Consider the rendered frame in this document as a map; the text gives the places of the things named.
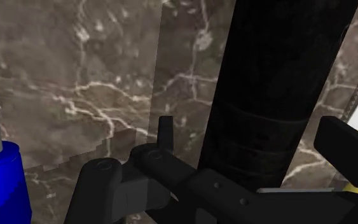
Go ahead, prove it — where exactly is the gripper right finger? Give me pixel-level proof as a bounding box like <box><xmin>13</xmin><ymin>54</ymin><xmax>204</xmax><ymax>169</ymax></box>
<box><xmin>313</xmin><ymin>115</ymin><xmax>358</xmax><ymax>224</ymax></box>

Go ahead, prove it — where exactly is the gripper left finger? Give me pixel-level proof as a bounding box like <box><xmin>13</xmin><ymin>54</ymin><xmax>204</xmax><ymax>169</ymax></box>
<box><xmin>63</xmin><ymin>115</ymin><xmax>198</xmax><ymax>224</ymax></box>

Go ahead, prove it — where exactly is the tall black ribbed cylinder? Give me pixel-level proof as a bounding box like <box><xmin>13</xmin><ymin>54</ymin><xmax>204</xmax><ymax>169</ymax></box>
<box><xmin>196</xmin><ymin>0</ymin><xmax>358</xmax><ymax>191</ymax></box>

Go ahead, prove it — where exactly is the blue plunger with grey handle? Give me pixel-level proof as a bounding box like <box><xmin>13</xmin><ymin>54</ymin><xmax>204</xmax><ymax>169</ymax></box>
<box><xmin>0</xmin><ymin>0</ymin><xmax>33</xmax><ymax>224</ymax></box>

